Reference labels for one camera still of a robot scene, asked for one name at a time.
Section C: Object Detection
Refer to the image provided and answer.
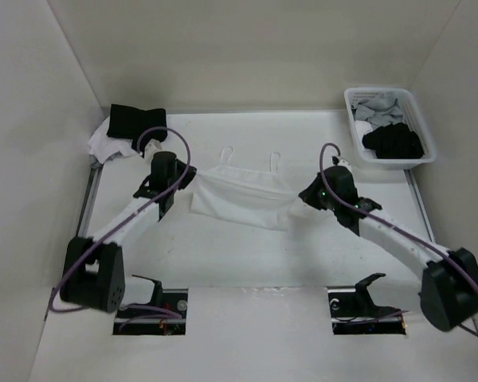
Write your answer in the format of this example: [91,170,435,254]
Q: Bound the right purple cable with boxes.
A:
[319,142,478,344]

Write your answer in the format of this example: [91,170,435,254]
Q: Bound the purple cable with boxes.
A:
[49,126,193,319]
[319,142,478,344]

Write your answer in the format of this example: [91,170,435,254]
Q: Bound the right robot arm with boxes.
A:
[299,166,478,332]

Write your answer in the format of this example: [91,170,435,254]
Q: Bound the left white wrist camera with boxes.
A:
[142,139,163,163]

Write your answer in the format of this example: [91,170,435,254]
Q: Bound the left metal table rail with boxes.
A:
[63,161,104,287]

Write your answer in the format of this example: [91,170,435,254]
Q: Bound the grey tank top in basket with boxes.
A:
[352,92,404,128]

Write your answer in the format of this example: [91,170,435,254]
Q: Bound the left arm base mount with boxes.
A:
[112,275,189,337]

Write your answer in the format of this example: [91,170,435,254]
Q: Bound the folded white tank top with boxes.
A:
[88,117,137,164]

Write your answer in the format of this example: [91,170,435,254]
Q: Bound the white garment in basket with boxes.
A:
[355,120,374,151]

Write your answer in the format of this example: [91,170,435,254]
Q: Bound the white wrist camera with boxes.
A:
[142,139,163,163]
[331,156,351,171]

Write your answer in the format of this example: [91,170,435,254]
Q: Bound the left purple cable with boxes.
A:
[49,126,193,319]

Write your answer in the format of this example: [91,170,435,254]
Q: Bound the black tank top in basket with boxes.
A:
[362,123,425,159]

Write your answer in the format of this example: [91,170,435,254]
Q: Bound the white plastic laundry basket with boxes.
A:
[343,87,437,170]

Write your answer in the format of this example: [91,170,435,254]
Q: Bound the folded black tank top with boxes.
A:
[107,103,168,153]

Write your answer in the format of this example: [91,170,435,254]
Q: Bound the white tank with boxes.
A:
[88,117,137,164]
[190,146,296,231]

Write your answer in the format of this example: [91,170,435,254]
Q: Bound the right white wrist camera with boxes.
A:
[331,156,351,171]

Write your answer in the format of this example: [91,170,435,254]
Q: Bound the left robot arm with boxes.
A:
[49,151,197,318]

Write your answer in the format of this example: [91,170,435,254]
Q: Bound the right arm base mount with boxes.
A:
[327,273,406,335]

